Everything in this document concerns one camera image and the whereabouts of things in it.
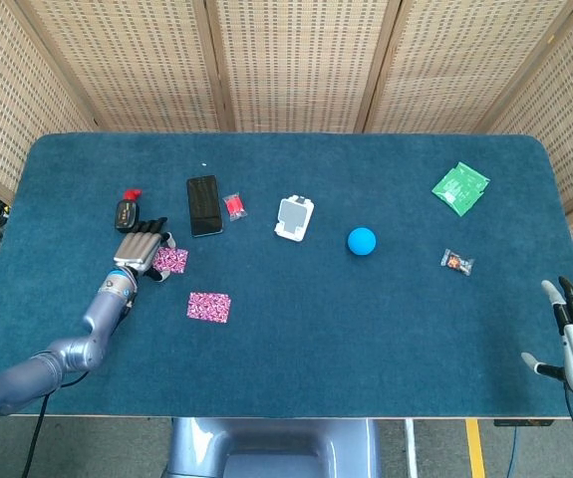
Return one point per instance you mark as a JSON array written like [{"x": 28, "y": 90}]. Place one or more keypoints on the black device under table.
[{"x": 522, "y": 422}]

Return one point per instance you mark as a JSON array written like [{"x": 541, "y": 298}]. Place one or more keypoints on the black smartphone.
[{"x": 204, "y": 206}]

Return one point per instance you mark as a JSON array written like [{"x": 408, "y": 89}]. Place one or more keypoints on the small clear candy wrapper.
[{"x": 458, "y": 262}]

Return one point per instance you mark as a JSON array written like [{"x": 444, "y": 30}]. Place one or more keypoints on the blue table cloth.
[{"x": 341, "y": 343}]

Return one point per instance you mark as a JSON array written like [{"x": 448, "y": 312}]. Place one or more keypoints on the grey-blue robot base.
[{"x": 201, "y": 448}]

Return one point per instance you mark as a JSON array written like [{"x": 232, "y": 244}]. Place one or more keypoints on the blue ball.
[{"x": 362, "y": 241}]

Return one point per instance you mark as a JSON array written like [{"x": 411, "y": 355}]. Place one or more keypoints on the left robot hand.
[{"x": 139, "y": 249}]

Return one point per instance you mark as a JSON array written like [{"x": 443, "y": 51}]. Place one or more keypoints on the green foil packet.
[{"x": 460, "y": 188}]

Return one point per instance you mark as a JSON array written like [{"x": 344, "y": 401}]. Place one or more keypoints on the red candy packet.
[{"x": 234, "y": 206}]

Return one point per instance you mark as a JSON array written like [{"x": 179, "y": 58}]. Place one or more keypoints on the white phone stand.
[{"x": 293, "y": 219}]

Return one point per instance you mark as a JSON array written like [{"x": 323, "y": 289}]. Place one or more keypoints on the woven screen panel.
[
  {"x": 7, "y": 99},
  {"x": 465, "y": 65},
  {"x": 131, "y": 65},
  {"x": 565, "y": 129},
  {"x": 301, "y": 65}
]

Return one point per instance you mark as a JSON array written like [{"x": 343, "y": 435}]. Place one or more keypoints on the pink patterned cloth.
[
  {"x": 176, "y": 261},
  {"x": 208, "y": 307}
]

